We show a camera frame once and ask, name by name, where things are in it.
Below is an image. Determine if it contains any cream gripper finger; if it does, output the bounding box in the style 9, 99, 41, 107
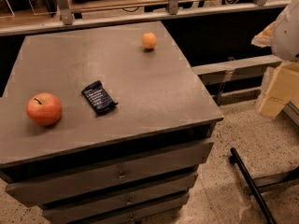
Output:
257, 61, 299, 119
251, 21, 275, 48

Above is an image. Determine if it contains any small orange fruit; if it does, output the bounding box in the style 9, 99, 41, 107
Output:
142, 33, 157, 49

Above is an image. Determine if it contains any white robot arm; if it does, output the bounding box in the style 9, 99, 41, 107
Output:
251, 0, 299, 119

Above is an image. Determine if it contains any dark blue rxbar wrapper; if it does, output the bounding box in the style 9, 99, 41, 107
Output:
81, 80, 117, 115

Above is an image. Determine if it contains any black floor bar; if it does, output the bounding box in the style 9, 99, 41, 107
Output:
229, 147, 277, 224

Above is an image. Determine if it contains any grey drawer cabinet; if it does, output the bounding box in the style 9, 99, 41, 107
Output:
0, 21, 222, 224

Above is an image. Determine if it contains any top drawer knob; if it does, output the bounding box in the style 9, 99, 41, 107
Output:
118, 170, 127, 181

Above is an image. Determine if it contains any drawer knob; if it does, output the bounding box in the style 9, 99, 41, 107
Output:
126, 198, 133, 205
118, 170, 127, 181

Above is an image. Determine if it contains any middle drawer knob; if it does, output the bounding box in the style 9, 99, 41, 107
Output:
126, 198, 133, 205

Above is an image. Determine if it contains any red apple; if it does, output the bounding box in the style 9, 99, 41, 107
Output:
26, 93, 63, 127

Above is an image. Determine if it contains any grey low bench rail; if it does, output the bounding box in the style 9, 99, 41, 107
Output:
192, 55, 281, 105

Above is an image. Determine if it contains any metal railing frame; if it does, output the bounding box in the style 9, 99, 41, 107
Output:
0, 0, 290, 36

